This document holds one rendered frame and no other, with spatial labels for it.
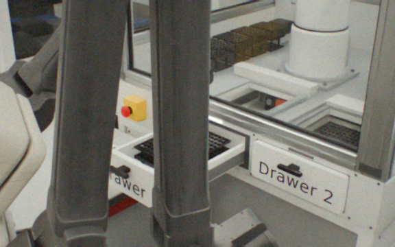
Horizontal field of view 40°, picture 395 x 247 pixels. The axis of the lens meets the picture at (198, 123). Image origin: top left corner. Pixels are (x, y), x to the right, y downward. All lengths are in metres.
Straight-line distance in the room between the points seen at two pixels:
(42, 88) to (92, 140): 0.43
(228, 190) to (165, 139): 1.16
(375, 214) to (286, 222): 0.31
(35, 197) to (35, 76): 0.73
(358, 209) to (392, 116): 0.28
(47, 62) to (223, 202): 0.96
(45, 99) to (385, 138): 0.78
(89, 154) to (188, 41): 0.15
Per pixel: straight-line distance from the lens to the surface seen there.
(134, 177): 1.43
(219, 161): 1.51
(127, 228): 1.72
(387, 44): 1.26
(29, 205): 1.61
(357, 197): 1.43
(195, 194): 0.61
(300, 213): 1.57
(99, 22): 0.50
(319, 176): 1.44
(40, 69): 0.96
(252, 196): 1.66
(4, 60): 2.09
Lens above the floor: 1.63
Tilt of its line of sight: 26 degrees down
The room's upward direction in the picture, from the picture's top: 1 degrees clockwise
